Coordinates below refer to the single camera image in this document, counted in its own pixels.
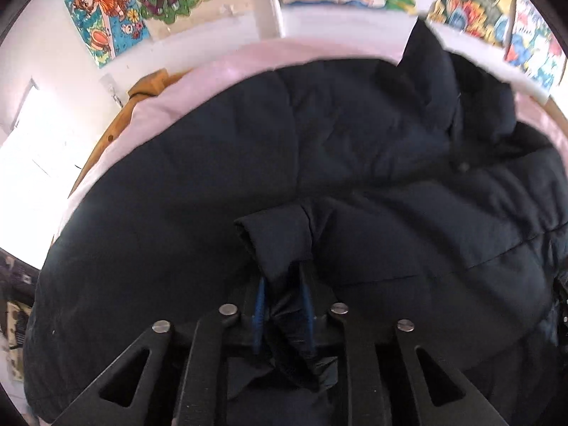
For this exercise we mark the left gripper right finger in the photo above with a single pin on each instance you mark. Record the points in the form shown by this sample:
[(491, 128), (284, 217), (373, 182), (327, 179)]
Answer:
[(387, 373)]

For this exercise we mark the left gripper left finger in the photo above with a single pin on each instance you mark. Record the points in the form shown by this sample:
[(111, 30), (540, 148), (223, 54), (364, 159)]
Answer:
[(175, 374)]

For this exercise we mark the black puffer jacket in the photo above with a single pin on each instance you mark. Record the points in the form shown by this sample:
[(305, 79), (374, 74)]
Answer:
[(502, 326)]

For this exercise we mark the blue 2024 poster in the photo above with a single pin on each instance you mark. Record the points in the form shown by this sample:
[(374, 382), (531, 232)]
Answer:
[(533, 47)]

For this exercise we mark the anime girl poster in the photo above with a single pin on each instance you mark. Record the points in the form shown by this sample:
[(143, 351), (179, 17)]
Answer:
[(107, 27)]

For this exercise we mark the dark whale flower poster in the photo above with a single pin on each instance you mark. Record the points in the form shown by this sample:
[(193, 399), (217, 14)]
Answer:
[(487, 20)]

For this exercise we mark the wooden bed frame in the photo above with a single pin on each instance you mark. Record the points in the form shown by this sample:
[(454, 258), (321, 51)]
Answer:
[(148, 86)]

